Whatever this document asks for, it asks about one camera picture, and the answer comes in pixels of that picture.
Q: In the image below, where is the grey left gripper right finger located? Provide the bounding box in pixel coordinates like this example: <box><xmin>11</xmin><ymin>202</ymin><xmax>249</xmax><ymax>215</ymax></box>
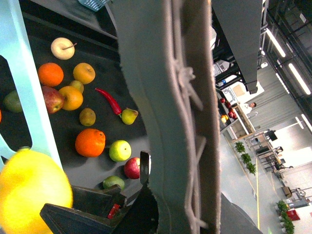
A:
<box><xmin>168</xmin><ymin>0</ymin><xmax>221</xmax><ymax>234</ymax></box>

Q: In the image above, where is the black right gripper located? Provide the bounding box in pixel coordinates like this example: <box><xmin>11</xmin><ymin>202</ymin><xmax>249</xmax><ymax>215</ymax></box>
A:
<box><xmin>40</xmin><ymin>151</ymin><xmax>158</xmax><ymax>234</ymax></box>

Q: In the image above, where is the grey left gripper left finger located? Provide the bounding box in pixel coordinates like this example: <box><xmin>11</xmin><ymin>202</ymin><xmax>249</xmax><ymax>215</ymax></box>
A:
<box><xmin>112</xmin><ymin>0</ymin><xmax>195</xmax><ymax>234</ymax></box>

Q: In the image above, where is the yellow lemon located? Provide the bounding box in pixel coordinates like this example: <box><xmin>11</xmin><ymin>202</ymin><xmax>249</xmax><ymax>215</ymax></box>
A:
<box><xmin>0</xmin><ymin>149</ymin><xmax>73</xmax><ymax>234</ymax></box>

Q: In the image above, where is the light blue basket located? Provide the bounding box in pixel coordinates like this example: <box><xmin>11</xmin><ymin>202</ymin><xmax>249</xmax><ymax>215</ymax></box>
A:
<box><xmin>0</xmin><ymin>0</ymin><xmax>61</xmax><ymax>166</ymax></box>
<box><xmin>78</xmin><ymin>0</ymin><xmax>110</xmax><ymax>12</ymax></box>

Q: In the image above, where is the black produce shelf tray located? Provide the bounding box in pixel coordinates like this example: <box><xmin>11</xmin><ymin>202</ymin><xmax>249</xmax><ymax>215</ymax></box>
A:
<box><xmin>0</xmin><ymin>14</ymin><xmax>152</xmax><ymax>193</ymax></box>

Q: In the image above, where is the red apple front right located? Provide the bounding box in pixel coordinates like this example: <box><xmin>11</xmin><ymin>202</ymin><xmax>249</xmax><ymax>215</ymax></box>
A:
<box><xmin>123</xmin><ymin>157</ymin><xmax>140</xmax><ymax>179</ymax></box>

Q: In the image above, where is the red apple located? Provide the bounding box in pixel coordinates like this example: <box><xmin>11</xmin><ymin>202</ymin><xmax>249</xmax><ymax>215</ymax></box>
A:
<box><xmin>123</xmin><ymin>157</ymin><xmax>140</xmax><ymax>179</ymax></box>
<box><xmin>41</xmin><ymin>86</ymin><xmax>64</xmax><ymax>114</ymax></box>

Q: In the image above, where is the green apple right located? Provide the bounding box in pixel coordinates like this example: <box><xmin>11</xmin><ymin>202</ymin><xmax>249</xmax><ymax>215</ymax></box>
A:
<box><xmin>109</xmin><ymin>140</ymin><xmax>132</xmax><ymax>162</ymax></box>

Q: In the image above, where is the large orange front right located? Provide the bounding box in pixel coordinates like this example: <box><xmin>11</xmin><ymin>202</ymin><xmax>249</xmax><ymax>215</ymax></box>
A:
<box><xmin>75</xmin><ymin>128</ymin><xmax>106</xmax><ymax>157</ymax></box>

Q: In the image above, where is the golden brown round pear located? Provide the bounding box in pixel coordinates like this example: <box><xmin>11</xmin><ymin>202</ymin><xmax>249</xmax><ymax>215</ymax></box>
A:
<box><xmin>73</xmin><ymin>62</ymin><xmax>96</xmax><ymax>84</ymax></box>

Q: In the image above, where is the brown kiwi lower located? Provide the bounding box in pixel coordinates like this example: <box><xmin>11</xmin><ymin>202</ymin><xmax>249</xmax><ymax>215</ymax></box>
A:
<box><xmin>79</xmin><ymin>108</ymin><xmax>96</xmax><ymax>127</ymax></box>

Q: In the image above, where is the yellow green pear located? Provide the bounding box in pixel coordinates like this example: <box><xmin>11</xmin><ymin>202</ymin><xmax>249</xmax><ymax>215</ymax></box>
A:
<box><xmin>121</xmin><ymin>108</ymin><xmax>139</xmax><ymax>125</ymax></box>

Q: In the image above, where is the person in white shirt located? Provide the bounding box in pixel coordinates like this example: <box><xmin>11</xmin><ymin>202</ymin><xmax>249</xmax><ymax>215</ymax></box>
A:
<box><xmin>239</xmin><ymin>102</ymin><xmax>256</xmax><ymax>115</ymax></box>

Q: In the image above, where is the red chili pepper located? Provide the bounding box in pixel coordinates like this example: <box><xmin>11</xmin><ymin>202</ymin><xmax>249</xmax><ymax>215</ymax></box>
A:
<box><xmin>95</xmin><ymin>88</ymin><xmax>122</xmax><ymax>116</ymax></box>

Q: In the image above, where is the white pear with stem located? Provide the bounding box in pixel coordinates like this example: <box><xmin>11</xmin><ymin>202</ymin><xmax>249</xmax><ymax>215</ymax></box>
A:
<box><xmin>50</xmin><ymin>37</ymin><xmax>77</xmax><ymax>60</ymax></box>

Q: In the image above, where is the olive kiwi upper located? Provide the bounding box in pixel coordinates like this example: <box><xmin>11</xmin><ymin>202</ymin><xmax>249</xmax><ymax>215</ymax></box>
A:
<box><xmin>69</xmin><ymin>80</ymin><xmax>84</xmax><ymax>93</ymax></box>

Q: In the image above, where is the yellow orange apple centre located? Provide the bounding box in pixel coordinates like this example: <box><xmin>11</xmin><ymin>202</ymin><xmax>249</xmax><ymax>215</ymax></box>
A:
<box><xmin>58</xmin><ymin>86</ymin><xmax>83</xmax><ymax>111</ymax></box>

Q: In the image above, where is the red apple centre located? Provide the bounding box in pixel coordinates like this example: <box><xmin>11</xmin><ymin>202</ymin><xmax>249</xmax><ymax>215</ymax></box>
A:
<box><xmin>41</xmin><ymin>86</ymin><xmax>64</xmax><ymax>114</ymax></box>

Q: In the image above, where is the small orange mandarin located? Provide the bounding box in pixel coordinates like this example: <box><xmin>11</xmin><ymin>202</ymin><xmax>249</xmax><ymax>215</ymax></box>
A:
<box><xmin>38</xmin><ymin>62</ymin><xmax>64</xmax><ymax>87</ymax></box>

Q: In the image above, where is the green avocado lower centre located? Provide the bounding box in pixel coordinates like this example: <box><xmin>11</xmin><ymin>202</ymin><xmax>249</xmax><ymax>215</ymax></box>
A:
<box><xmin>3</xmin><ymin>90</ymin><xmax>23</xmax><ymax>113</ymax></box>

